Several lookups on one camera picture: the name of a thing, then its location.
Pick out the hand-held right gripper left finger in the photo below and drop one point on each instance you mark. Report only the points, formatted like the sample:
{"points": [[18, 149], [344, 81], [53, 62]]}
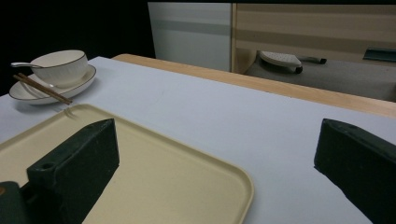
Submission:
{"points": [[81, 165]]}

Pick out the beige striped cabinet panel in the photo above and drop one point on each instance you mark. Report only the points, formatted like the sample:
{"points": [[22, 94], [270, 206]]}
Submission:
{"points": [[311, 28]]}

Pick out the white cabinet panel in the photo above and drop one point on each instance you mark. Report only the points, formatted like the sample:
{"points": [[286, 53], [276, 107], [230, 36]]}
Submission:
{"points": [[193, 34]]}

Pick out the white ceramic spoon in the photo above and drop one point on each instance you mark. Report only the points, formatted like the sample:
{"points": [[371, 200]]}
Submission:
{"points": [[23, 65]]}

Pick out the dark green box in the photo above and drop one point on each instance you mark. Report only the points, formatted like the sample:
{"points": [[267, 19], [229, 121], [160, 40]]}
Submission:
{"points": [[380, 54]]}

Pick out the brown wooden chopstick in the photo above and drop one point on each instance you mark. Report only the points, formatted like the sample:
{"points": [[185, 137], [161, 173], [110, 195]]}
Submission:
{"points": [[46, 87], [40, 90]]}

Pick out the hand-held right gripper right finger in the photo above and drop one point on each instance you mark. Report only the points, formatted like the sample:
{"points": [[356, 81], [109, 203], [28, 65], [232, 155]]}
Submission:
{"points": [[358, 161]]}

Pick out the white ceramic plate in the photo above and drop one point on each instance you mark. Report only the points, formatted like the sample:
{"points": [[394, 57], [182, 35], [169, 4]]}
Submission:
{"points": [[77, 85]]}

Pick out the white ceramic bowl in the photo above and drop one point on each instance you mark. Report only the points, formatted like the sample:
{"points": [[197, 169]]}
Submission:
{"points": [[62, 67]]}

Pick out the beige plastic tray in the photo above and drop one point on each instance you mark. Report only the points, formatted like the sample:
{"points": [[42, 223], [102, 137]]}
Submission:
{"points": [[162, 180]]}

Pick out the white caster base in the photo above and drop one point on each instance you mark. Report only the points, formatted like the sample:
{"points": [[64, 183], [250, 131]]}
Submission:
{"points": [[283, 59]]}

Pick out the white table cover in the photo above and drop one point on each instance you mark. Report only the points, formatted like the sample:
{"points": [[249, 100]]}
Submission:
{"points": [[202, 112]]}

